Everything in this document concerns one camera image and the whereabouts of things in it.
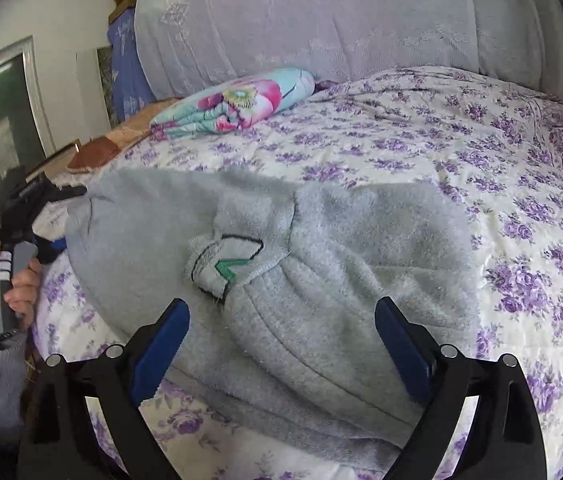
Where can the purple floral bedspread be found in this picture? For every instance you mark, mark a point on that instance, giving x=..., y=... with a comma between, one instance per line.
x=411, y=135

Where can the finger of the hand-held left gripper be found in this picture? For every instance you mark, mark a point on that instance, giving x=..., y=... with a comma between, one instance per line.
x=51, y=250
x=69, y=191

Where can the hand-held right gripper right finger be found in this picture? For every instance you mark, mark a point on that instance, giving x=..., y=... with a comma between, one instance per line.
x=404, y=355

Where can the tan orange cloth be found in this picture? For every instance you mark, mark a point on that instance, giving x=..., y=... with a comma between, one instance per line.
x=134, y=125

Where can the person's left hand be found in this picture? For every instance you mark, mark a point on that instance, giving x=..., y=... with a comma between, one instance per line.
x=25, y=290

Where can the blue printed cloth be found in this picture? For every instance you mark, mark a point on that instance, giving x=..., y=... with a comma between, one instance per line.
x=124, y=70

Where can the grey sweatshirt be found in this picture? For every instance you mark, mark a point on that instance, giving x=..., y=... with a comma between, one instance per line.
x=336, y=260

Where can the brown cushion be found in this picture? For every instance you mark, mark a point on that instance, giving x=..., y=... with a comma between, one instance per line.
x=91, y=152

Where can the white framed window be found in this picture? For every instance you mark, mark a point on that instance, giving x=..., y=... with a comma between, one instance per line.
x=1, y=110

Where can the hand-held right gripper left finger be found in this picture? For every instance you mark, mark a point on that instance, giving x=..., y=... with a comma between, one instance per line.
x=159, y=355

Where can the landscape wall poster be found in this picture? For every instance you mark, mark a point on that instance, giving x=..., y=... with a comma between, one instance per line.
x=104, y=85

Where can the colourful floral folded blanket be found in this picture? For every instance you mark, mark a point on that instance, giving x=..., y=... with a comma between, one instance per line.
x=231, y=105

